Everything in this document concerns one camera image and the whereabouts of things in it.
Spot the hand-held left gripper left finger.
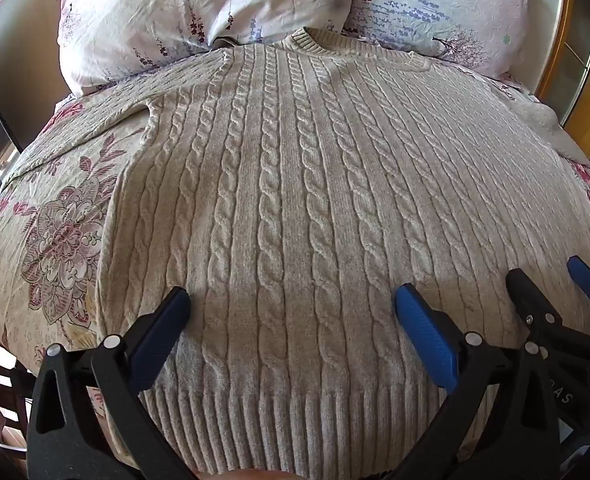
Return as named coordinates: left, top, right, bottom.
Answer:
left=27, top=286, right=196, bottom=480

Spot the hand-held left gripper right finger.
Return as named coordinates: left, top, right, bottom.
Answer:
left=390, top=283, right=562, bottom=480

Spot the beige cable-knit sweater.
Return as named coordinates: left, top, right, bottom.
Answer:
left=5, top=27, right=590, bottom=480

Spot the floral bed sheet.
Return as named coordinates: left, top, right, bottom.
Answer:
left=0, top=67, right=590, bottom=461

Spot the white quilted mattress pad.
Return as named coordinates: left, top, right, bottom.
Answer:
left=517, top=92, right=590, bottom=163

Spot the dark wooden chair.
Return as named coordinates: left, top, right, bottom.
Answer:
left=0, top=317, right=38, bottom=461

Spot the wooden headboard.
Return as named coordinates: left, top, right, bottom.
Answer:
left=534, top=0, right=590, bottom=161

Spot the lavender print pillow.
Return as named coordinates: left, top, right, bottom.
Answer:
left=344, top=0, right=543, bottom=78

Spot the pale pink floral pillow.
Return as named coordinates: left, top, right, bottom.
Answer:
left=57, top=0, right=353, bottom=97

